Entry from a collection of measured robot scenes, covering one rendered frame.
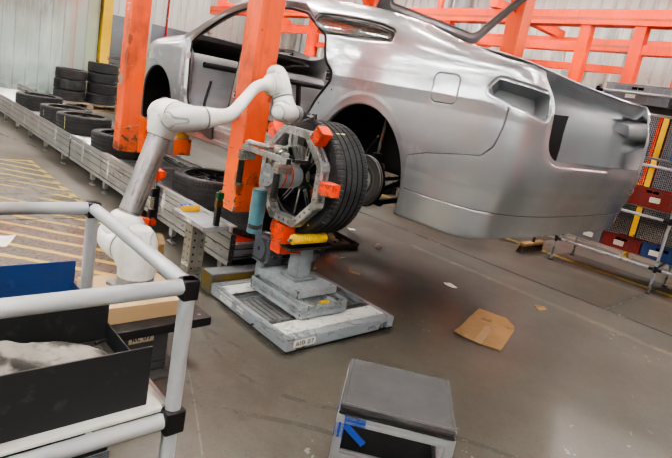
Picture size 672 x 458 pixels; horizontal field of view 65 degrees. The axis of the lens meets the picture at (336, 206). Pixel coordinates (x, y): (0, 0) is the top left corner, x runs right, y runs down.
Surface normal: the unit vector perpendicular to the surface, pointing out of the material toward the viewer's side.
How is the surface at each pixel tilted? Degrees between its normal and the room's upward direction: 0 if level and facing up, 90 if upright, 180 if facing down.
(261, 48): 90
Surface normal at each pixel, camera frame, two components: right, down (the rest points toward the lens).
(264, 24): 0.66, 0.27
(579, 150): -0.73, 0.00
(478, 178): -0.58, 0.08
